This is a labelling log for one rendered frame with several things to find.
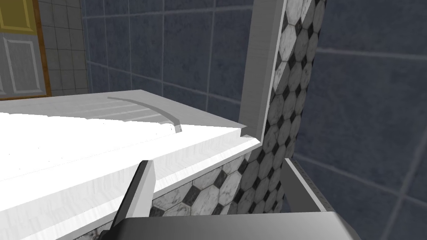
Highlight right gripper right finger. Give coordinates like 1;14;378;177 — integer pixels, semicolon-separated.
280;158;335;214

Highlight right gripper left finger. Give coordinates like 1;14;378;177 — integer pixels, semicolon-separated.
110;160;156;229

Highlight white door leaf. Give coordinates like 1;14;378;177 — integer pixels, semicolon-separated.
0;89;263;240

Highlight yellow and grey panelled door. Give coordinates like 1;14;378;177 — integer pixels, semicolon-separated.
0;0;53;101

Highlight grey curved bar handle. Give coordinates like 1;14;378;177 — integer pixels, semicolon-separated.
107;96;183;133

